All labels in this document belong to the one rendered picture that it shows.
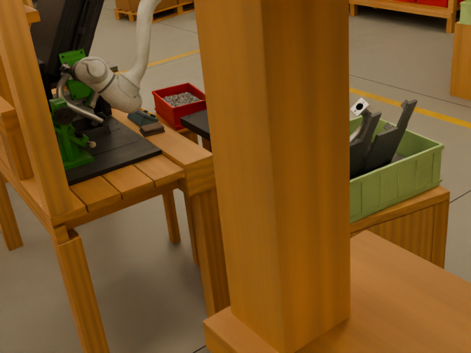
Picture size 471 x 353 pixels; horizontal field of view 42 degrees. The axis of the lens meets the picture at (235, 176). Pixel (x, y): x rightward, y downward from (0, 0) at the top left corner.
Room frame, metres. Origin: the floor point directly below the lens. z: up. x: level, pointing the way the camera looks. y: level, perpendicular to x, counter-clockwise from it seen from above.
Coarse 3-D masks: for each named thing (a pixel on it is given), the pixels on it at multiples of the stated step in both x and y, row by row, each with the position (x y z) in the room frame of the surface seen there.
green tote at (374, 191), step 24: (360, 120) 2.35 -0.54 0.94; (384, 120) 2.28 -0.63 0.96; (408, 144) 2.16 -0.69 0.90; (432, 144) 2.05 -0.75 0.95; (384, 168) 1.88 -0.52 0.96; (408, 168) 1.94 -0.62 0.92; (432, 168) 1.99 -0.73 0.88; (360, 192) 1.83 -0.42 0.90; (384, 192) 1.88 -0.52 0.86; (408, 192) 1.94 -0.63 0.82; (360, 216) 1.83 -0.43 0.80
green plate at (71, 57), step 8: (64, 56) 2.66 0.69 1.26; (72, 56) 2.68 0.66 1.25; (80, 56) 2.69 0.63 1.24; (72, 64) 2.67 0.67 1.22; (72, 80) 2.64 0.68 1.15; (72, 88) 2.63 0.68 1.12; (80, 88) 2.64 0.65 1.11; (88, 88) 2.66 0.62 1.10; (72, 96) 2.61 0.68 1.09; (80, 96) 2.63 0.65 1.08
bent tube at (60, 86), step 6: (60, 78) 2.60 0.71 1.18; (66, 78) 2.60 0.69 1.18; (60, 84) 2.58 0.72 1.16; (60, 90) 2.57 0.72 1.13; (60, 96) 2.56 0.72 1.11; (72, 108) 2.56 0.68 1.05; (78, 108) 2.58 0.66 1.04; (78, 114) 2.57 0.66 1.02; (84, 114) 2.57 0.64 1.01; (90, 114) 2.58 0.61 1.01; (96, 120) 2.58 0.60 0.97
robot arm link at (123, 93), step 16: (144, 0) 2.44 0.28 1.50; (160, 0) 2.46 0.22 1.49; (144, 16) 2.42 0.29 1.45; (144, 32) 2.41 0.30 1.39; (144, 48) 2.40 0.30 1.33; (144, 64) 2.38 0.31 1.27; (112, 80) 2.31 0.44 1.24; (128, 80) 2.33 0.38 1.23; (112, 96) 2.29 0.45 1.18; (128, 96) 2.31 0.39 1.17; (128, 112) 2.32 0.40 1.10
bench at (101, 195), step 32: (0, 160) 2.51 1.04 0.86; (160, 160) 2.30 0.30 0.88; (0, 192) 3.13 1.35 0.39; (32, 192) 2.13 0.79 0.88; (96, 192) 2.07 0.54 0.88; (128, 192) 2.06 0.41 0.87; (160, 192) 2.22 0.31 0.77; (0, 224) 3.12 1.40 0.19; (64, 224) 1.94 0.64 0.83; (64, 256) 1.91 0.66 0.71; (224, 256) 2.26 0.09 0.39; (224, 288) 2.25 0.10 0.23; (96, 320) 1.94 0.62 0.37; (96, 352) 1.93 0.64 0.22
